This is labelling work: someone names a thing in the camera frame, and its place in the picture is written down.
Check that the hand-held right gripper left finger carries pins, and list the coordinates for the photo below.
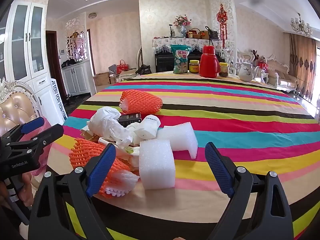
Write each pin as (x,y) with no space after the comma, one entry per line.
(100,171)

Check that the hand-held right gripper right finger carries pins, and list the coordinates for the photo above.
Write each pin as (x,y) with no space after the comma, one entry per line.
(220,171)

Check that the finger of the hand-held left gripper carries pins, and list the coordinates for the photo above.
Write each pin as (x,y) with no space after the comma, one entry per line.
(48,135)
(32,125)

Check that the pink plastic bag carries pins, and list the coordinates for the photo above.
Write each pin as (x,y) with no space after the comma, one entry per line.
(37,165)

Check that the orange foam fruit net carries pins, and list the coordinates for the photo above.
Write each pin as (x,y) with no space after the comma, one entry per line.
(82,155)
(142,102)

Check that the small cream carton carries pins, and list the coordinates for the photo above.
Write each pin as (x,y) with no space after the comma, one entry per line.
(87,133)

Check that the white paper trash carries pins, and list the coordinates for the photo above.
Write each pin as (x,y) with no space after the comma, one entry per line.
(107,125)

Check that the white tissue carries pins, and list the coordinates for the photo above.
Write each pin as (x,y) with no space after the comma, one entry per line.
(131,132)

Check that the white foam corner piece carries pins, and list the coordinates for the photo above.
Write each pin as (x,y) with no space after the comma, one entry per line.
(177,136)

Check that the white foam block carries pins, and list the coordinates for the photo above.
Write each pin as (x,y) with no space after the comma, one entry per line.
(156,163)

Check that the small black box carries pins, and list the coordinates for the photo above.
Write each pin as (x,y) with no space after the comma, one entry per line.
(128,119)

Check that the white tissue packet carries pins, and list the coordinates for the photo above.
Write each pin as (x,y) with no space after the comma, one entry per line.
(149,127)

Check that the person's left hand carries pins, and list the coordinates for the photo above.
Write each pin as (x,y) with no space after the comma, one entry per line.
(27,190)

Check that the beige leather carved chair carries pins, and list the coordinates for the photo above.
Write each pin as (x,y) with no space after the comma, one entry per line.
(15,107)

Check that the white patterned floor appliance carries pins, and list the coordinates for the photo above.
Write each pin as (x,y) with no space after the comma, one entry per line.
(58,100)

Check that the striped tablecloth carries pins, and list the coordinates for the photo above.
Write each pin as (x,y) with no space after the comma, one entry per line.
(237,135)

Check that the low white cabinet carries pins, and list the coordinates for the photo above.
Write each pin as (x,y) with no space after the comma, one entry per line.
(75,77)

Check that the tall white cabinet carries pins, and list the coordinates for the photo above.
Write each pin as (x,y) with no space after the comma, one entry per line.
(27,55)

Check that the cardboard box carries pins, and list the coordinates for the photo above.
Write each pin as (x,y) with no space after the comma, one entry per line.
(101,79)

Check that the red gift bag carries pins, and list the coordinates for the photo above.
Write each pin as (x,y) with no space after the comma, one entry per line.
(122,68)

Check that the jar with dark contents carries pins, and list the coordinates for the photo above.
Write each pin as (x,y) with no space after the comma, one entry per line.
(223,70)

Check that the white ceramic pitcher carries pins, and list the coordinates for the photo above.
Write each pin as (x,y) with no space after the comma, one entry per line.
(245,71)

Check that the yellow label jar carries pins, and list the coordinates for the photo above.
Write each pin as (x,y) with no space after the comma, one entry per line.
(194,67)

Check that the red thermos jug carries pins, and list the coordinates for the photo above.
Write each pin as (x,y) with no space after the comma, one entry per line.
(209,63)

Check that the black bag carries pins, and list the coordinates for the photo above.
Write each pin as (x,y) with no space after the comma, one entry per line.
(143,70)

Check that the white carved sofa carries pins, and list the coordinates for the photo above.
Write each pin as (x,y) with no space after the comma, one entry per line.
(282,76)

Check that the teal snack bag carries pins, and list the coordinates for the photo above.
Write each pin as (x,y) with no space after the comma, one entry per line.
(180,60)

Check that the black piano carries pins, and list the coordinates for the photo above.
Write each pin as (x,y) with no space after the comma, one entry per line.
(163,62)

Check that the round ceiling lamp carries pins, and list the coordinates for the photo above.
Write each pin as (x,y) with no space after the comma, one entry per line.
(92,15)

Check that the brown patterned curtain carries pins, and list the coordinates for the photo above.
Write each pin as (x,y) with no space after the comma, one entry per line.
(302,65)

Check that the dark handbag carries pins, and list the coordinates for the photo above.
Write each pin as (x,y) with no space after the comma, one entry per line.
(212,33)

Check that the woven basket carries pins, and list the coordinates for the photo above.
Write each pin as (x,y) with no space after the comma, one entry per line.
(195,34)

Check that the floral fringed piano cover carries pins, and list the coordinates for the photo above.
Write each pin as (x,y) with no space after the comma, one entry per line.
(162,43)

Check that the flower vase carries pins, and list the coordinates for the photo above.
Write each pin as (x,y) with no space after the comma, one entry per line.
(183,26)

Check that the chandelier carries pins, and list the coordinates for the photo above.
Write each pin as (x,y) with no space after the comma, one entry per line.
(301,26)

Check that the red knot wall hanging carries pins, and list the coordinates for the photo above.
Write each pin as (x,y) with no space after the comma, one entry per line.
(222,17)

